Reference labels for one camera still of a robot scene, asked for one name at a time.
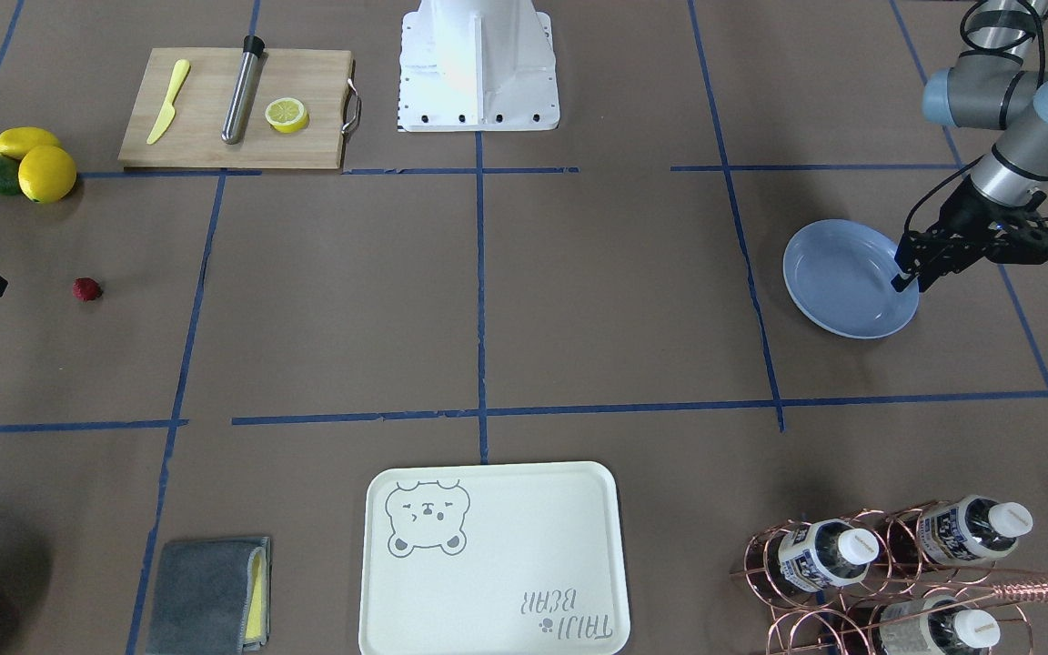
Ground yellow plastic knife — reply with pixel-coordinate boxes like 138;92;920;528
146;58;191;146

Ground wooden cutting board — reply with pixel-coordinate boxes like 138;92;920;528
117;47;356;171

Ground cream bear tray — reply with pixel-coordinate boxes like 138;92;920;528
358;461;631;654

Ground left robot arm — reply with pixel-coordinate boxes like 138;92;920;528
892;1;1048;293

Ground grey folded cloth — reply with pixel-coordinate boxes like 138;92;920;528
146;534;272;654

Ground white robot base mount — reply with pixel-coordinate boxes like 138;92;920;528
397;1;561;133

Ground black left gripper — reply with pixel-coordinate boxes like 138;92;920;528
891;177;1048;293

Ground red strawberry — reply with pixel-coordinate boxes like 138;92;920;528
72;277;104;303

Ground yellow lemon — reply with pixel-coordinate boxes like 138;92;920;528
0;126;62;161
18;145;78;204

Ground blue plate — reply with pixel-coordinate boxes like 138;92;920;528
782;219;919;340

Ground half lemon slice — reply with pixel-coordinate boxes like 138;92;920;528
265;99;309;134

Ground copper wire bottle rack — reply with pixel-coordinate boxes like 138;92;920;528
732;495;1048;654

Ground steel knife sharpener rod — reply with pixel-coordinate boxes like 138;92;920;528
221;35;266;145

